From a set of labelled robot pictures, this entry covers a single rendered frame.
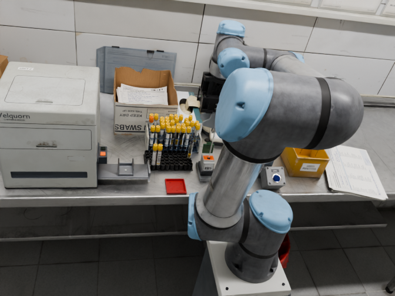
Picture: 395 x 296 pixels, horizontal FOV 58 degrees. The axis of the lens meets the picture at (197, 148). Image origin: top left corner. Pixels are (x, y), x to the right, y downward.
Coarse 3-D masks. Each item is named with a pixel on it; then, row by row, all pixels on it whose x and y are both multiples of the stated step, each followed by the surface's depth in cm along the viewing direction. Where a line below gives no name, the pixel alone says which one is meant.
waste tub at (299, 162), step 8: (288, 152) 140; (296, 152) 148; (304, 152) 148; (312, 152) 147; (320, 152) 141; (288, 160) 140; (296, 160) 133; (304, 160) 133; (312, 160) 134; (320, 160) 134; (328, 160) 135; (288, 168) 139; (296, 168) 135; (304, 168) 136; (312, 168) 136; (320, 168) 137; (296, 176) 138; (304, 176) 139; (312, 176) 139; (320, 176) 140
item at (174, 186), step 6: (168, 180) 126; (174, 180) 126; (180, 180) 127; (168, 186) 123; (174, 186) 124; (180, 186) 124; (168, 192) 120; (174, 192) 121; (180, 192) 121; (186, 192) 122
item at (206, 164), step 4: (204, 156) 127; (208, 156) 128; (212, 156) 128; (200, 160) 130; (204, 160) 126; (208, 160) 126; (212, 160) 126; (200, 164) 130; (204, 164) 126; (208, 164) 126; (212, 164) 126; (204, 168) 127; (208, 168) 127; (212, 168) 128
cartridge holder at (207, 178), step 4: (196, 164) 133; (196, 168) 133; (200, 168) 128; (200, 172) 128; (204, 172) 128; (208, 172) 128; (212, 172) 128; (200, 176) 128; (204, 176) 128; (208, 176) 129; (200, 180) 127; (204, 180) 128; (208, 180) 128
